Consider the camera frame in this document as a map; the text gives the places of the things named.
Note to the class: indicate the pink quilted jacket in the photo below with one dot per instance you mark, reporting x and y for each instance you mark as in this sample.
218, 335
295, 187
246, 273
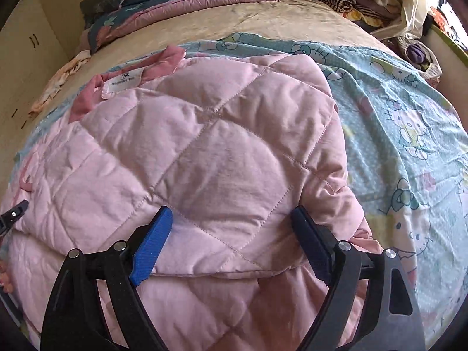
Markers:
219, 146

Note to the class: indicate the bed with beige sheet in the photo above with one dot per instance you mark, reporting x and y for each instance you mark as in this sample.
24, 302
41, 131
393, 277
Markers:
292, 18

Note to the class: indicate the light blue cartoon cat blanket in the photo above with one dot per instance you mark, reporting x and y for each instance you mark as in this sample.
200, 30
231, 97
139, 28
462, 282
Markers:
395, 124

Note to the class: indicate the cream wardrobe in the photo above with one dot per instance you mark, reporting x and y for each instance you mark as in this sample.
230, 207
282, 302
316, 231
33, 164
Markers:
33, 62

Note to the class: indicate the woven bag with purple cloth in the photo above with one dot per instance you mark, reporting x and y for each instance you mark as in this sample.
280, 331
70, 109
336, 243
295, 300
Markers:
416, 55

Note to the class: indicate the white plastic bag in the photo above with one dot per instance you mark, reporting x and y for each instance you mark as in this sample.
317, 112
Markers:
413, 11

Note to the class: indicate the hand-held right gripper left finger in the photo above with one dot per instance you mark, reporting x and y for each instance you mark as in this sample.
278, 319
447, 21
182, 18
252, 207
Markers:
153, 245

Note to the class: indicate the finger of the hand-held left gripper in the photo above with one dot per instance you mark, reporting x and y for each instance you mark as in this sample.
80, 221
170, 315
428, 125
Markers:
12, 216

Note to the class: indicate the peach floral cloth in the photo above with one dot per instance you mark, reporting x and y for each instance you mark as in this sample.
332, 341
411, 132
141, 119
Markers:
58, 80

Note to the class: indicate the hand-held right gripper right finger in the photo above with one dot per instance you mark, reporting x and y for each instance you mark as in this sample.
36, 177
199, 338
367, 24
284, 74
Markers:
310, 243

